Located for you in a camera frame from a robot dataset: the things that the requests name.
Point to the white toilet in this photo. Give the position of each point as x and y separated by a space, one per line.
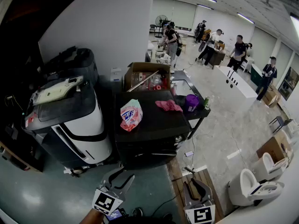
264 169
243 190

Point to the smartphone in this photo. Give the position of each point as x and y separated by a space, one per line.
189 153

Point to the person's left forearm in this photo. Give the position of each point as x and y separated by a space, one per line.
92 218

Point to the person's right shoe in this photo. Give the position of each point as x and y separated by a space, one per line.
168 217

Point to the black faucet set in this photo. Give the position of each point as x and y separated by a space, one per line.
232 77

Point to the metal pole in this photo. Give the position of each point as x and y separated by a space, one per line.
143 80

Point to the black bag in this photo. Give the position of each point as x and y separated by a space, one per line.
181 100

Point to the red tape roll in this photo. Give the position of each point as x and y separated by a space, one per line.
160 87

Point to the dark brown desk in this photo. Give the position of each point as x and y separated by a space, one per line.
217 57

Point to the grey washing machine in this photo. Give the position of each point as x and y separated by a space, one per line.
86 64

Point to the brown cardboard box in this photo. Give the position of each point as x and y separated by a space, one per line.
271 97
271 149

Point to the pink cloth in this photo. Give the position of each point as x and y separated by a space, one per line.
168 105

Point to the black chair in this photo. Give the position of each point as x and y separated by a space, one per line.
280 122

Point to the black standing fan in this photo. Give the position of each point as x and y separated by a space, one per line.
161 20

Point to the green cabinet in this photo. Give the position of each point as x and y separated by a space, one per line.
256 74

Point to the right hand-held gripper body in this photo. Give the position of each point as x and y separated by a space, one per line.
201 214

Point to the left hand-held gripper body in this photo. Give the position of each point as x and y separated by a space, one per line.
106 202

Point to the pink detergent bag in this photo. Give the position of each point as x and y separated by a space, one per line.
131 115

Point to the cardboard box with items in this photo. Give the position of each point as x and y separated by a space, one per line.
130 76

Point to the black device with screen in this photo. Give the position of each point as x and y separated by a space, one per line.
115 215

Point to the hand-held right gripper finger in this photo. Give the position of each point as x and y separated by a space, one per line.
188 196
203 191

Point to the black plastic frame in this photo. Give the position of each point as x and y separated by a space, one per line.
67 53

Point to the wooden slat pallet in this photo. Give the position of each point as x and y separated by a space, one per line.
203 176

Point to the person's shoe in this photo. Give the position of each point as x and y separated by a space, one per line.
168 217
137 212

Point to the purple bucket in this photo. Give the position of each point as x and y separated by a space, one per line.
192 102

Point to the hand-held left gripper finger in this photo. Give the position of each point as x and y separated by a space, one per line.
108 179
122 188

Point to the small light wooden table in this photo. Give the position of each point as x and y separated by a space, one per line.
184 45

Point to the cream plastic panel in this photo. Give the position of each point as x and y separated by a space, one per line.
56 92

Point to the person's left shoe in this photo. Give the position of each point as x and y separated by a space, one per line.
137 212

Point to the white standing appliance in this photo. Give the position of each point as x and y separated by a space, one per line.
116 74

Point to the pink bottle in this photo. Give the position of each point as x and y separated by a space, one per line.
174 88

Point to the black glass-top table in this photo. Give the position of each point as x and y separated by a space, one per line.
187 83

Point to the white and black washing machine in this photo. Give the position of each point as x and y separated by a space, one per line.
77 125

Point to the black front-load washing machine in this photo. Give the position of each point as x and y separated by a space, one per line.
154 125

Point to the dark wooden cabinet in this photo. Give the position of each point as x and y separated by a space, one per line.
28 162

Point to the green can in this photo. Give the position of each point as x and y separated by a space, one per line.
207 102

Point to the white cluttered cabinet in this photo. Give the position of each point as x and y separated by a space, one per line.
161 57

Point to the person's black clothing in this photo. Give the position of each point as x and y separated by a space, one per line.
144 221

